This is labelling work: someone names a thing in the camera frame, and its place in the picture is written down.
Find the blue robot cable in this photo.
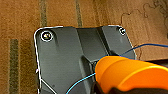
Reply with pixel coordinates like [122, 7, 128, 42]
[64, 43, 168, 94]

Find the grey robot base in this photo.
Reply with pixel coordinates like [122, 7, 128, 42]
[33, 24, 135, 94]

